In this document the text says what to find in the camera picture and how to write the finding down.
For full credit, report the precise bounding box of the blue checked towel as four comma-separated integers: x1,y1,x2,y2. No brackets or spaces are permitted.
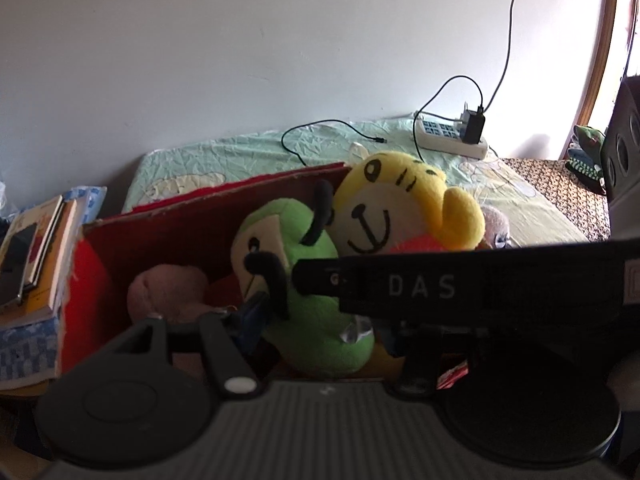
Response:
0,185,109,382

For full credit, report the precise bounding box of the yellow tiger plush toy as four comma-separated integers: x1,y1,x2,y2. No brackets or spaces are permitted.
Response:
332,151,486,261

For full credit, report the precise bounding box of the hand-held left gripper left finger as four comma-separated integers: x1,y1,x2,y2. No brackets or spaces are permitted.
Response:
100,292,268,402

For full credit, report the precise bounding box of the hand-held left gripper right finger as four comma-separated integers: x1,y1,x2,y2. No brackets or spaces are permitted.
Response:
387,325,481,401

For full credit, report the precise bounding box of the red cardboard box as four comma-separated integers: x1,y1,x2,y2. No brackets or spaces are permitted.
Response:
60,161,468,391

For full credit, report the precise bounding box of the black phone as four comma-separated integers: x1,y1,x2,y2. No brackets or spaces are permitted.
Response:
0,222,39,307

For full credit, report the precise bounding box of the black cable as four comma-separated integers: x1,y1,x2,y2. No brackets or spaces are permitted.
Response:
281,76,485,167

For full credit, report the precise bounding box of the cartoon print bed sheet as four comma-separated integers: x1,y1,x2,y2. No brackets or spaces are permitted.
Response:
122,117,592,247

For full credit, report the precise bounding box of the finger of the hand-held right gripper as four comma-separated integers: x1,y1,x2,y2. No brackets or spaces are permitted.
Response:
291,256,352,297

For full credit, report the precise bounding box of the brown patterned cloth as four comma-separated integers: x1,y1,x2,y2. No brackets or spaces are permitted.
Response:
500,157,614,244

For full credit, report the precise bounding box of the white power strip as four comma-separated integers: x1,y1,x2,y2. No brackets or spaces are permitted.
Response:
417,119,489,159

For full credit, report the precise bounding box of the dark green plush toy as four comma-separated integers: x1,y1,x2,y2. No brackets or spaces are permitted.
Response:
565,124,609,196

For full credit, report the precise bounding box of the white rabbit plush toy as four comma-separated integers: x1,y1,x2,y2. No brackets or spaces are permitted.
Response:
477,205,513,251

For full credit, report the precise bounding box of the black charger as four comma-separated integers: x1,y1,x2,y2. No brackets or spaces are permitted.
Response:
460,110,487,145

